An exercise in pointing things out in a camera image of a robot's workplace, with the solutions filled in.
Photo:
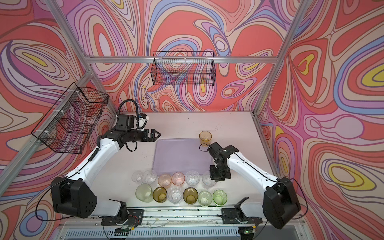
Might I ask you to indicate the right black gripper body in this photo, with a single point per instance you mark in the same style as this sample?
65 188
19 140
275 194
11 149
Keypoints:
219 173

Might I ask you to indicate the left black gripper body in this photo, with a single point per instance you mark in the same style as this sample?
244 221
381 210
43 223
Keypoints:
136 135

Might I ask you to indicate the bright green cup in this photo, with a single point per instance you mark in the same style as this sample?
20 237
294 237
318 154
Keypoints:
220 197

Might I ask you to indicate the clear faceted cup back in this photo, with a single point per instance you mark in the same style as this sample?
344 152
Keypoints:
192 178

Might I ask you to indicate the yellow plastic cup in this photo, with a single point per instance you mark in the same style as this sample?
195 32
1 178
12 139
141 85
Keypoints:
205 139

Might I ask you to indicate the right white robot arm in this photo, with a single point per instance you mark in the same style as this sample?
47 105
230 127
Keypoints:
280 200

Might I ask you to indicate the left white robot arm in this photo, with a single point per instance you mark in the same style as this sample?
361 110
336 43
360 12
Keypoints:
72 195

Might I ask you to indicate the lilac plastic tray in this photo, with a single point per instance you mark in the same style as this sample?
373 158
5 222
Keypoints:
181 155

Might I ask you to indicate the pale green cup front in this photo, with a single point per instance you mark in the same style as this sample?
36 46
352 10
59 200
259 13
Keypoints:
205 198

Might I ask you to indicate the amber cup right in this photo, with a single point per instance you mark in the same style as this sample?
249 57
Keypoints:
190 195

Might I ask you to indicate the amber cup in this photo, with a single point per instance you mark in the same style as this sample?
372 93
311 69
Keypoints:
160 194
190 195

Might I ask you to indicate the pink cup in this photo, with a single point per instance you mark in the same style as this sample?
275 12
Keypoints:
178 179

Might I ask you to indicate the small clear cup far left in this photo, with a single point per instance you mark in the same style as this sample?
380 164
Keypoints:
137 176

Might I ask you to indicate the peach cup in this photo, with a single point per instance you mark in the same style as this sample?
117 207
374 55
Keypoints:
165 181

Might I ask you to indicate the pale green large cup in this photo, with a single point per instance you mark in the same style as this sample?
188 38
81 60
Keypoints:
144 193

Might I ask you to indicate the amber cup left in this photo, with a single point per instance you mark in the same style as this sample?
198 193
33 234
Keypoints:
160 194

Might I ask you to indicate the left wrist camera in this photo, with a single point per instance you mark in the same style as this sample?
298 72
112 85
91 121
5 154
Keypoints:
131 122

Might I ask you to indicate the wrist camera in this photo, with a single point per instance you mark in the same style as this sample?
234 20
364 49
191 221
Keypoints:
215 149
131 122

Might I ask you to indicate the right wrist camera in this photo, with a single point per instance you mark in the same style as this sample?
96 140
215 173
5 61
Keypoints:
215 149

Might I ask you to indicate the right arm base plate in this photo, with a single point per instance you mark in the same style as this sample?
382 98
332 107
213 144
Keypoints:
231 215

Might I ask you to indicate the black wire basket left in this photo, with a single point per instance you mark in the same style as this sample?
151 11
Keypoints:
68 125

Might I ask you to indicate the black wire basket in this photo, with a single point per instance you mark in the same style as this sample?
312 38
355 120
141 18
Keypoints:
68 125
179 68

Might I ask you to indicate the black wire basket back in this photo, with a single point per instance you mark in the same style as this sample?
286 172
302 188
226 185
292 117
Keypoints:
179 68

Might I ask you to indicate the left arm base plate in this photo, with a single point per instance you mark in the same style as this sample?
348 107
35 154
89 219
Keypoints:
130 217

